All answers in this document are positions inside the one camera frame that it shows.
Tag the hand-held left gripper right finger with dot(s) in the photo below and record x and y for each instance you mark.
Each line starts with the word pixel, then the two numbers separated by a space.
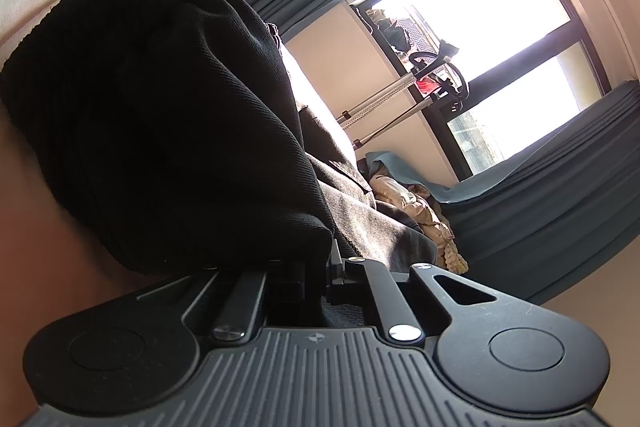
pixel 380 297

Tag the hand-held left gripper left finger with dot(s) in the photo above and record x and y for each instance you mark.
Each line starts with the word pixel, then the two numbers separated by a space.
pixel 247 302

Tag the dark grey garment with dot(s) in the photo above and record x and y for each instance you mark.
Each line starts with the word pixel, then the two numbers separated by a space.
pixel 360 217

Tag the black pants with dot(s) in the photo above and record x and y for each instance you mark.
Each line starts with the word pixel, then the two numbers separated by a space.
pixel 150 107

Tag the cream knitted blanket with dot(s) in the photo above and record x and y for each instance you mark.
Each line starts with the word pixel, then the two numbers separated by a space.
pixel 452 254

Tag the beige puffer jacket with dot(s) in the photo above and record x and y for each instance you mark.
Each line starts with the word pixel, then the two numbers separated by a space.
pixel 410 202

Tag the metal garment stand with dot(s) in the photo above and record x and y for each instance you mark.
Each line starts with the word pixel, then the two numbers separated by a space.
pixel 385 99

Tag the red cloth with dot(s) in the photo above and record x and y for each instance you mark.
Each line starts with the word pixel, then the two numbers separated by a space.
pixel 427 85

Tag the dark clothing pile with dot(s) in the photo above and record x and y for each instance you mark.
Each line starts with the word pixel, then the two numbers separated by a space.
pixel 392 29

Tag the window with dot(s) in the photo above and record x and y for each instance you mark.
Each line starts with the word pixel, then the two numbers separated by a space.
pixel 500 7

